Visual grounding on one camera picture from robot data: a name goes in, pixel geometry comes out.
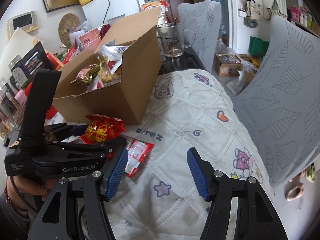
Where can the row of cosmetic bottles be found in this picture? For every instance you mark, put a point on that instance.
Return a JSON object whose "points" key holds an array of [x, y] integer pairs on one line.
{"points": [[303, 17]]}

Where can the white fridge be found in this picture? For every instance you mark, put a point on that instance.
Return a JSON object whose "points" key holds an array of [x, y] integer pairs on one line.
{"points": [[120, 2]]}

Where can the red foil packet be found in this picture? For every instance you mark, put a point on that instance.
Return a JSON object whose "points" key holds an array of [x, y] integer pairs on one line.
{"points": [[71, 55]]}

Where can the wall intercom panel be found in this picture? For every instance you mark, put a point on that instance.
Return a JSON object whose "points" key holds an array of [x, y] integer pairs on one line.
{"points": [[21, 23]]}

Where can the red snack bag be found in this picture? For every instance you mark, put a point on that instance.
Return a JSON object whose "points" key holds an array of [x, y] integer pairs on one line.
{"points": [[152, 5]]}

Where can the woven trivet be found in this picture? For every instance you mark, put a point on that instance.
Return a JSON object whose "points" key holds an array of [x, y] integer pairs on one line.
{"points": [[68, 28]]}

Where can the dark jar white label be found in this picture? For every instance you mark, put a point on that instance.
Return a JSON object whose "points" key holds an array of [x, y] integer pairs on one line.
{"points": [[18, 73]]}

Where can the red gold snack packet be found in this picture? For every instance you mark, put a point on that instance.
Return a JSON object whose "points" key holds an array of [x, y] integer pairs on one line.
{"points": [[102, 130]]}

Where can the pink cone snack packet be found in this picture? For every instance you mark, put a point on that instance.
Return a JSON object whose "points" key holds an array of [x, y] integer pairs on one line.
{"points": [[113, 66]]}

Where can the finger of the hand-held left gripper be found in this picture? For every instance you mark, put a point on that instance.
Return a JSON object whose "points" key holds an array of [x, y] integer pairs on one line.
{"points": [[77, 130], [100, 148]]}

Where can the canvas tote bag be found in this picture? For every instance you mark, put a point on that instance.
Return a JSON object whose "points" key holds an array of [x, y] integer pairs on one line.
{"points": [[275, 11], [252, 10]]}

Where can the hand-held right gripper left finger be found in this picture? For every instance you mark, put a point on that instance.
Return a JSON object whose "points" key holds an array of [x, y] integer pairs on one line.
{"points": [[115, 175]]}

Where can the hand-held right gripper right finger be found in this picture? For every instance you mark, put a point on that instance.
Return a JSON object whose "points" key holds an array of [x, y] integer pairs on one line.
{"points": [[197, 175]]}

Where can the grey leaf pattern chair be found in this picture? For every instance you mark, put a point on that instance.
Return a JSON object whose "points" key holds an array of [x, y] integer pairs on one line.
{"points": [[282, 105], [200, 25]]}

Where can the plastic jar brown label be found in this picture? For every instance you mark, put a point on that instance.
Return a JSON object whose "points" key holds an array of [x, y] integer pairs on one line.
{"points": [[8, 105]]}

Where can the person's left forearm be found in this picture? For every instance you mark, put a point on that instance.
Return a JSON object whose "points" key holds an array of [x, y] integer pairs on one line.
{"points": [[10, 225]]}

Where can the person's left hand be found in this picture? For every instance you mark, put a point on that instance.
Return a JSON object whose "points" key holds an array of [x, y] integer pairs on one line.
{"points": [[30, 186]]}

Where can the green bag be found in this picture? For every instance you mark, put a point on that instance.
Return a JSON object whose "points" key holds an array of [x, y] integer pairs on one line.
{"points": [[258, 46]]}

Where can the black snack bag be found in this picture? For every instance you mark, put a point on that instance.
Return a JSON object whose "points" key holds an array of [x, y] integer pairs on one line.
{"points": [[35, 58]]}

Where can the brown peanut snack packet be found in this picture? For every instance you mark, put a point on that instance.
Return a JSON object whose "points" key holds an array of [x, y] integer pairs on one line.
{"points": [[85, 76]]}

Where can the pink slipper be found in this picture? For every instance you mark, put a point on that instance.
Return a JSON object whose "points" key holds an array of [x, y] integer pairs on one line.
{"points": [[293, 190]]}

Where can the white quilted tablecloth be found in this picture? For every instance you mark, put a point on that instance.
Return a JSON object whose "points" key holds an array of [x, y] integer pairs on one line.
{"points": [[187, 130]]}

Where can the cardboard box of jars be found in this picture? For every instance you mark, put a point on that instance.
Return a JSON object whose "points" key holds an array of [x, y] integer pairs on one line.
{"points": [[228, 65]]}

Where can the glass mug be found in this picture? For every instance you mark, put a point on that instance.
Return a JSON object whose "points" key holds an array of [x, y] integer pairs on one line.
{"points": [[172, 40]]}

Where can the red white packet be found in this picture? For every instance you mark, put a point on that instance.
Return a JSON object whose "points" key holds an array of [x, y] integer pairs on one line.
{"points": [[137, 152]]}

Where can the printed papers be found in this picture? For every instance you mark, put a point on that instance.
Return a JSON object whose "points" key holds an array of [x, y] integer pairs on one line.
{"points": [[77, 33]]}

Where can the brown cardboard box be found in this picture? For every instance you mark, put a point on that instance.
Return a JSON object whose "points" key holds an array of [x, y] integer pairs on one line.
{"points": [[120, 100]]}

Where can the pink bottle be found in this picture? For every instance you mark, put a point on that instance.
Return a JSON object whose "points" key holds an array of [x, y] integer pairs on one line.
{"points": [[20, 97]]}

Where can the metal spoon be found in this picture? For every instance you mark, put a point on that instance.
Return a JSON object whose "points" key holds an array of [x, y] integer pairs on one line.
{"points": [[175, 21]]}

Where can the silver snack packet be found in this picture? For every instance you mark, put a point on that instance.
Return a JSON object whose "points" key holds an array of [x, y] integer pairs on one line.
{"points": [[112, 51]]}

